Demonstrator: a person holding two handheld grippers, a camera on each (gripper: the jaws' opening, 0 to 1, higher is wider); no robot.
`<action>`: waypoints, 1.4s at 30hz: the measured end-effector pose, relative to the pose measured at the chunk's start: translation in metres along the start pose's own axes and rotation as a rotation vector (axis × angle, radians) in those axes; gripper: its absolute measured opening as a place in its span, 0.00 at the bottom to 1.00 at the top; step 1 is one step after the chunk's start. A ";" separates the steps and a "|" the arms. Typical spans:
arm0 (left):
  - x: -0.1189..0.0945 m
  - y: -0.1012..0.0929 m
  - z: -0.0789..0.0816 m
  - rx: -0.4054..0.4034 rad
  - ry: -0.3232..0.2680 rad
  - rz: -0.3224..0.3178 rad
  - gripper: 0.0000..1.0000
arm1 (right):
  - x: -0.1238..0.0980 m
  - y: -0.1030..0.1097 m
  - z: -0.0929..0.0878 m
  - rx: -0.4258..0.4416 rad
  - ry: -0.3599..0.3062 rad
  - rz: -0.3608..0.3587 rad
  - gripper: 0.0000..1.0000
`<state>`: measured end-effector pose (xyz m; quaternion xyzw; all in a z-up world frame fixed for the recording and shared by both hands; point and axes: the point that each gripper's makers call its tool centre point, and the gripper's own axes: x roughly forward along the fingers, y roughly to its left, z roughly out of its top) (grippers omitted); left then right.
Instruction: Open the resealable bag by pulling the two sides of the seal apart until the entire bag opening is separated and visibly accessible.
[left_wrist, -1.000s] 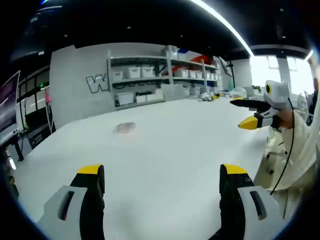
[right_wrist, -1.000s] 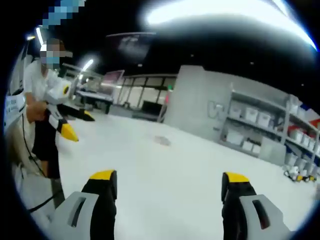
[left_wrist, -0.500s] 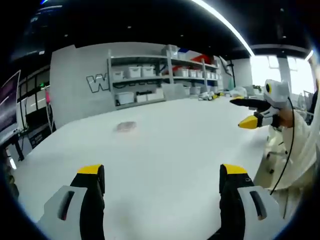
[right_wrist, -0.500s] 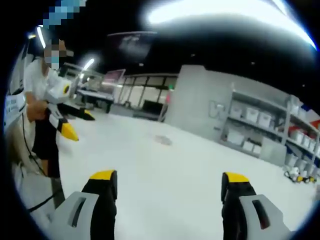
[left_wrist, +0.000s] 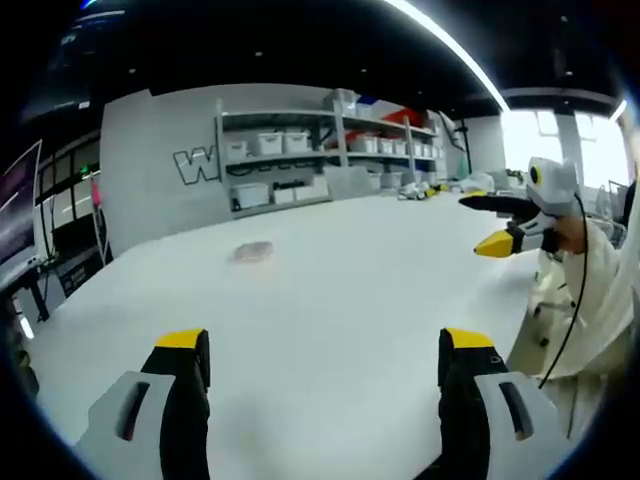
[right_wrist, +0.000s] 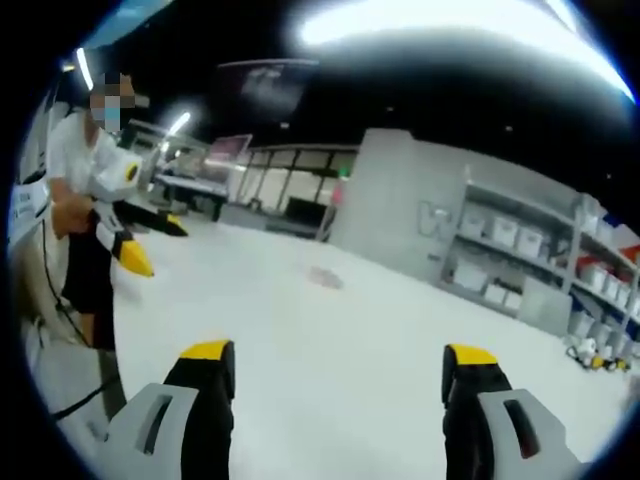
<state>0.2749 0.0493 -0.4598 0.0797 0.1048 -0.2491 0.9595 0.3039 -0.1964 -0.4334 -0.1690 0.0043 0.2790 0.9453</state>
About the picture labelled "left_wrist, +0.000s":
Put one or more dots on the black tripod stand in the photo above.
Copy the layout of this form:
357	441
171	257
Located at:
462	145

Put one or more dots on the ceiling light strip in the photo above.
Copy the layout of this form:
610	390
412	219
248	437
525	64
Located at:
460	55

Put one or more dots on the white partition panel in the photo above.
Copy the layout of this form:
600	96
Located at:
150	165

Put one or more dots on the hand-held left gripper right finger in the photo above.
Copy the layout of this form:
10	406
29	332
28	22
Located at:
495	400

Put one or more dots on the pink hanging item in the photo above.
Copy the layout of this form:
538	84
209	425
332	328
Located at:
95	195

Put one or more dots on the computer monitor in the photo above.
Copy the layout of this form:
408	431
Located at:
17	210

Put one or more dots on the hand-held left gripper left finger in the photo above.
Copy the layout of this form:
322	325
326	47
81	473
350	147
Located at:
150	400

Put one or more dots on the pile of yellow black tools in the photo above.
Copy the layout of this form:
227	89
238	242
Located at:
425	190

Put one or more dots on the grey metal shelving unit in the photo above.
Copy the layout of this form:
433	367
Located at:
340	125

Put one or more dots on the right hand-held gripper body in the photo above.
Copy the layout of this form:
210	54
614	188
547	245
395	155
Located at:
557	190

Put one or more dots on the row of white storage bins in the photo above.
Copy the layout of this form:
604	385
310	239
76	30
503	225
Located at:
272	142

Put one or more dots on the black frame desk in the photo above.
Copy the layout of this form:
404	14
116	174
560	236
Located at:
30	285

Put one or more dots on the person's right hand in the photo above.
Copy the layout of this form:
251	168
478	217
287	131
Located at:
570	235

